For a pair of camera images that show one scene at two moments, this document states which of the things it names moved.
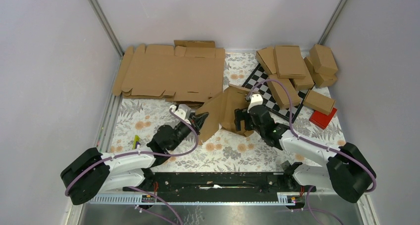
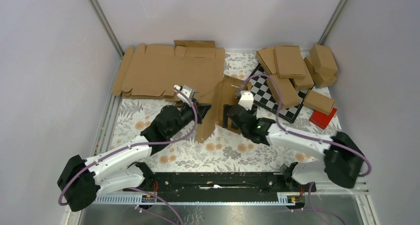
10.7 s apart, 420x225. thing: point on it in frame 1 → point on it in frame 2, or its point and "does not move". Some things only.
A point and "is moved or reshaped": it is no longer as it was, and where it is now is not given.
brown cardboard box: (221, 109) is moved or reshaped
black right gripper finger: (238, 115) → (228, 111)
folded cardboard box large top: (289, 62) does not move
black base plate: (218, 187) does not move
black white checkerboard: (257, 84) does not move
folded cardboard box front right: (319, 102) does not move
